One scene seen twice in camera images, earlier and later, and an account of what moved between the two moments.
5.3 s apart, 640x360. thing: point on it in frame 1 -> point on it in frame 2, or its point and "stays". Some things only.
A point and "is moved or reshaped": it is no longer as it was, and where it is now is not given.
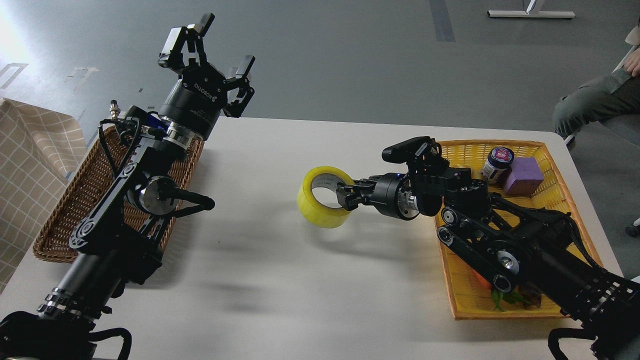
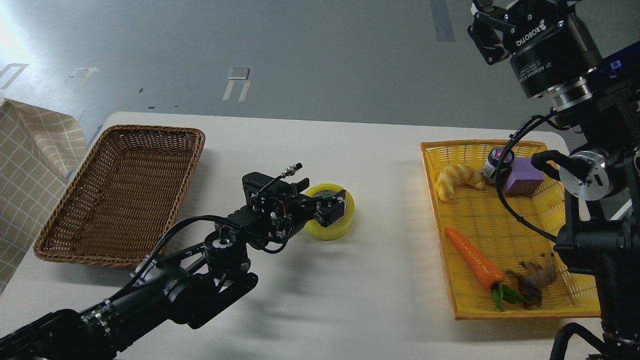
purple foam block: (525, 177) stays
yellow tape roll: (313, 212) is moved or reshaped
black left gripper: (192, 108) -> (292, 209)
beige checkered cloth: (41, 150) stays
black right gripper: (392, 193) -> (551, 42)
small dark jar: (495, 168) stays
